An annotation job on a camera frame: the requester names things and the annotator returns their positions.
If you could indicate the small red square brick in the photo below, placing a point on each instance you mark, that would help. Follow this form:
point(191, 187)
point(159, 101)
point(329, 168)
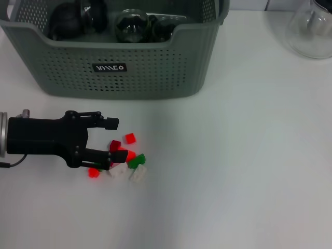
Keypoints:
point(130, 138)

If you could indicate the grey-green perforated storage bin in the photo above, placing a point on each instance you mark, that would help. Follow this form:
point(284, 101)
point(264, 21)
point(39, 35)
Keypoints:
point(145, 77)

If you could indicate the clear glass carafe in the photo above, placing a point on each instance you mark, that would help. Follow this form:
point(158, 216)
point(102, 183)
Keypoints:
point(308, 36)

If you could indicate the dark red long brick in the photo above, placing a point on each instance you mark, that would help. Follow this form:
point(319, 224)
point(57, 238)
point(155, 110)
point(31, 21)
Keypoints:
point(115, 145)

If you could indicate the bright red large brick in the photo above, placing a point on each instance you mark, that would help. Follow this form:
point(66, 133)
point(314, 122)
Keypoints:
point(131, 154)

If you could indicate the white building brick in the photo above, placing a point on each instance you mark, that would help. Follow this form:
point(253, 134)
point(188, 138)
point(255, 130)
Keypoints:
point(119, 171)

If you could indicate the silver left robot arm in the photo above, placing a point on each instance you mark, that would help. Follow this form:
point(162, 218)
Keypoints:
point(2, 135)

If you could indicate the white building plate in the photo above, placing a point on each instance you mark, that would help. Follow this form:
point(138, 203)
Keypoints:
point(138, 174)

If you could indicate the glass teacup with black sleeve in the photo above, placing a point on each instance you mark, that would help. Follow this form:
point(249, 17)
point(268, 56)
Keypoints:
point(163, 28)
point(94, 14)
point(132, 26)

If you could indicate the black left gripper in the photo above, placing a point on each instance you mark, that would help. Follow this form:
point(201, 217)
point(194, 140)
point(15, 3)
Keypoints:
point(44, 136)

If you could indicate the silver plug on left arm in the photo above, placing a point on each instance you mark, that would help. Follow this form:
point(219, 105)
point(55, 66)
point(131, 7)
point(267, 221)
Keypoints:
point(26, 112)

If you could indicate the black cast iron teapot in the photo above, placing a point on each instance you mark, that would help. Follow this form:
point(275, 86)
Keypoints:
point(64, 26)

